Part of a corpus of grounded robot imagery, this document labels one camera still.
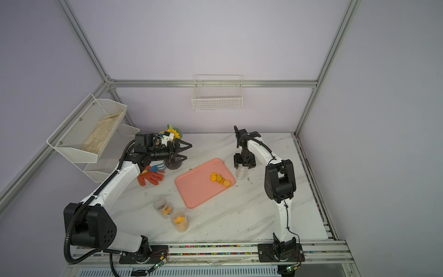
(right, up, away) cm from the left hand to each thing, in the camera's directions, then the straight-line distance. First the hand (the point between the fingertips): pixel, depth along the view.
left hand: (188, 153), depth 77 cm
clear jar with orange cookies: (-4, -31, +1) cm, 32 cm away
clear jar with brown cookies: (-14, -26, +6) cm, 30 cm away
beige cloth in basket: (-41, +5, -2) cm, 42 cm away
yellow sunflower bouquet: (-9, +10, +13) cm, 18 cm away
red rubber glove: (-25, -15, +21) cm, 36 cm away
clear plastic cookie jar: (+26, -11, +19) cm, 34 cm away
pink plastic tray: (-1, -20, +21) cm, 29 cm away
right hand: (+24, -8, +17) cm, 31 cm away
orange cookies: (+11, -14, +19) cm, 26 cm away
